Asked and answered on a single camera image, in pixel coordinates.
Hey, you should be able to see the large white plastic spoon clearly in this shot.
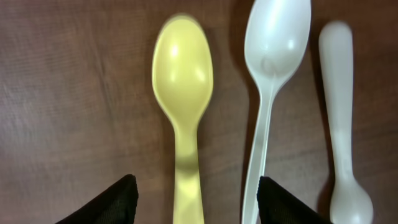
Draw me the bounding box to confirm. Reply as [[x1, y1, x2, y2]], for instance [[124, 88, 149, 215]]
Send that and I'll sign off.
[[241, 0, 312, 224]]

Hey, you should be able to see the yellow plastic spoon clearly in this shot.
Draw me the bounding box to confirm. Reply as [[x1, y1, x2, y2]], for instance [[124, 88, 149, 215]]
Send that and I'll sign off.
[[152, 14, 213, 224]]

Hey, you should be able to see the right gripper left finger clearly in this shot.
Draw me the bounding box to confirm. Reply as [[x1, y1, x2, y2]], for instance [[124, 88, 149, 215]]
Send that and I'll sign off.
[[57, 174, 139, 224]]

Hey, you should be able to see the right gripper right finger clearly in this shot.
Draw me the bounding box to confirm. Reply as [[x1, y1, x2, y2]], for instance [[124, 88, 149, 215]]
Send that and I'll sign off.
[[257, 177, 331, 224]]

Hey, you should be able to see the white thick-handled plastic spoon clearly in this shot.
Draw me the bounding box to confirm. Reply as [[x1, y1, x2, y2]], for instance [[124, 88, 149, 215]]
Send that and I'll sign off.
[[318, 21, 374, 223]]

